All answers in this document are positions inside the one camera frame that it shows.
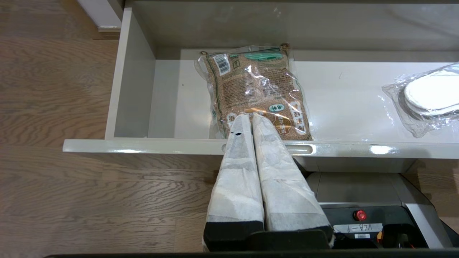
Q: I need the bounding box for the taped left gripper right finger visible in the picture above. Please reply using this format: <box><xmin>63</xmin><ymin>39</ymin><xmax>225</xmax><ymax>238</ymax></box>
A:
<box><xmin>252</xmin><ymin>112</ymin><xmax>334</xmax><ymax>239</ymax></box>

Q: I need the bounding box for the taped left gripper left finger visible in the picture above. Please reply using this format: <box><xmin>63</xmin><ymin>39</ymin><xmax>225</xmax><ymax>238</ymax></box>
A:
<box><xmin>203</xmin><ymin>113</ymin><xmax>265</xmax><ymax>251</ymax></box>

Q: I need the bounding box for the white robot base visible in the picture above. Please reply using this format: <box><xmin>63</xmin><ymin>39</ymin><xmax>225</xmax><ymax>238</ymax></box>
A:
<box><xmin>305</xmin><ymin>172</ymin><xmax>459</xmax><ymax>249</ymax></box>

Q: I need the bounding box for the white handwritten label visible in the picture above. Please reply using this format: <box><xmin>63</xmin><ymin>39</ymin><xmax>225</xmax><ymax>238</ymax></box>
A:
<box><xmin>333</xmin><ymin>223</ymin><xmax>383</xmax><ymax>234</ymax></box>

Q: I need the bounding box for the brown grain bag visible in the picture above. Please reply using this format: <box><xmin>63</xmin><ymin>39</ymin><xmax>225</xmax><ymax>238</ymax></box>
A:
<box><xmin>195</xmin><ymin>43</ymin><xmax>312</xmax><ymax>141</ymax></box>

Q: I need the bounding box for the white slipper in plastic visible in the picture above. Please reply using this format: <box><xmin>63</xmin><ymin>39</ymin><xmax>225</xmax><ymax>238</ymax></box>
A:
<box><xmin>382</xmin><ymin>63</ymin><xmax>459</xmax><ymax>138</ymax></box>

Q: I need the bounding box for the white door frame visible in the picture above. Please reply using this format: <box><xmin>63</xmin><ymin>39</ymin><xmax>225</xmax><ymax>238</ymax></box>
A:
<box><xmin>77</xmin><ymin>0</ymin><xmax>124</xmax><ymax>33</ymax></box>

